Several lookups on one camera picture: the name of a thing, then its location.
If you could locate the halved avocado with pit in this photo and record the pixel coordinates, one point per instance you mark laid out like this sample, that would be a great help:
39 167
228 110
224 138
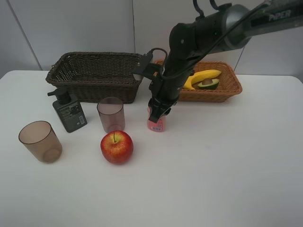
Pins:
209 84

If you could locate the pink bottle white cap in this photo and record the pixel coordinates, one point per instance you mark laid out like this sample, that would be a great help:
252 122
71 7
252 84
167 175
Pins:
160 126

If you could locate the dark green pump bottle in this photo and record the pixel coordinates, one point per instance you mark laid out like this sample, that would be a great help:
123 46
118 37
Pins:
68 109

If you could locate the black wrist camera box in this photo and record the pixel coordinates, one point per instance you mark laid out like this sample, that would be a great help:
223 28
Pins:
142 68

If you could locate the yellow banana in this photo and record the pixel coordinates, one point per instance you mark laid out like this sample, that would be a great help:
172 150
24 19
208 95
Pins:
199 77

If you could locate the purple translucent plastic cup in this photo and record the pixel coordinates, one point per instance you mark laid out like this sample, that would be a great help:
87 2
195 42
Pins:
111 113

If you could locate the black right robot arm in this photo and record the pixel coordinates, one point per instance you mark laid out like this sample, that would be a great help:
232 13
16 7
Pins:
226 30

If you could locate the orange wicker basket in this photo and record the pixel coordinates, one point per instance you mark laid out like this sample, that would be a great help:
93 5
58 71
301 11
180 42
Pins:
229 84

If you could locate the red yellow apple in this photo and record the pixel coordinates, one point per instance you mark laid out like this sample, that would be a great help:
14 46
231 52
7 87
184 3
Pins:
117 147

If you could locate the dark brown wicker basket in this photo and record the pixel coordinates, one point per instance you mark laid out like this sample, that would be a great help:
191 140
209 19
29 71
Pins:
93 76

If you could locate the brown translucent plastic cup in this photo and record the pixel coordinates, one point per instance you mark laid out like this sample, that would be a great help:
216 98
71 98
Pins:
40 139

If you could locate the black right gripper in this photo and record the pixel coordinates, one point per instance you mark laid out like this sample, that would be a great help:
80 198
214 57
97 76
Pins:
165 93

